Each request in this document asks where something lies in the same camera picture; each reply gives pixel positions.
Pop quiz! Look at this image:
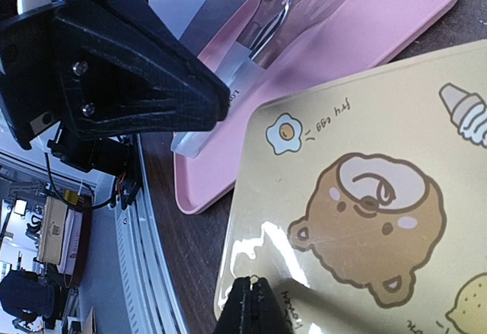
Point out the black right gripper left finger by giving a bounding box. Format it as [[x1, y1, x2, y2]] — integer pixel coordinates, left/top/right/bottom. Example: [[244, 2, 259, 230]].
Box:
[[213, 277, 252, 334]]

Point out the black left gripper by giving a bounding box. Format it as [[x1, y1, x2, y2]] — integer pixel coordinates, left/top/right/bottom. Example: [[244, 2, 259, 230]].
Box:
[[1, 6, 76, 150]]

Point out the pink plastic tray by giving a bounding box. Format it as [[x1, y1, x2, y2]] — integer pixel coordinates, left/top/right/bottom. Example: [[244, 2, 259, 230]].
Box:
[[174, 0, 457, 215]]

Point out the bear print tin lid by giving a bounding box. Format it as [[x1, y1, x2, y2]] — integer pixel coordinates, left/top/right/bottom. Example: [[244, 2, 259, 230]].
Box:
[[214, 40, 486, 333]]

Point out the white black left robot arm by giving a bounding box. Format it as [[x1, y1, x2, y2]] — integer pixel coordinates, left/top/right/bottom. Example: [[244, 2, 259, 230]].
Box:
[[1, 0, 230, 205]]

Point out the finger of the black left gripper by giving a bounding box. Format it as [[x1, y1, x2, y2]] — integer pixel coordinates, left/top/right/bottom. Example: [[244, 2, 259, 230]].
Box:
[[57, 0, 230, 120], [60, 59, 224, 138]]

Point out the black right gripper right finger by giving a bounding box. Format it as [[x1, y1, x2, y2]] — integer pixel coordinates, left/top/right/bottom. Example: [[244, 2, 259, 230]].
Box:
[[250, 278, 292, 334]]

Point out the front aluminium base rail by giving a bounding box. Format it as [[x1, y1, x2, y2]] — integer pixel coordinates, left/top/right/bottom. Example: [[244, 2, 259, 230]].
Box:
[[115, 135, 188, 333]]

